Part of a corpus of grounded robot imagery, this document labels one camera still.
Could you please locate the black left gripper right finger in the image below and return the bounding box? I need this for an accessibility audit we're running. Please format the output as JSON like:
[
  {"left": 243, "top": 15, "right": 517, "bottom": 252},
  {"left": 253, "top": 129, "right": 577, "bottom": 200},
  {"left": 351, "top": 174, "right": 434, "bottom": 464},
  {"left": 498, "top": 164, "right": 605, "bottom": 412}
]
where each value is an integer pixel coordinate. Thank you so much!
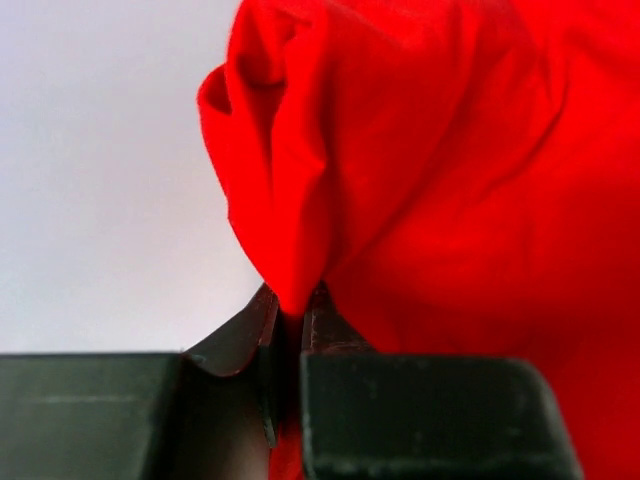
[{"left": 300, "top": 287, "right": 583, "bottom": 479}]

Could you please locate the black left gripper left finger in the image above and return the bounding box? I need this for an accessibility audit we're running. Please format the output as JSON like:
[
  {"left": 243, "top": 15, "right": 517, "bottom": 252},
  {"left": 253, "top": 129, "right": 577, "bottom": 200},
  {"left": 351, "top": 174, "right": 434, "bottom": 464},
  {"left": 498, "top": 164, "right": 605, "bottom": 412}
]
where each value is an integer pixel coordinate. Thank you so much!
[{"left": 1, "top": 287, "right": 278, "bottom": 479}]

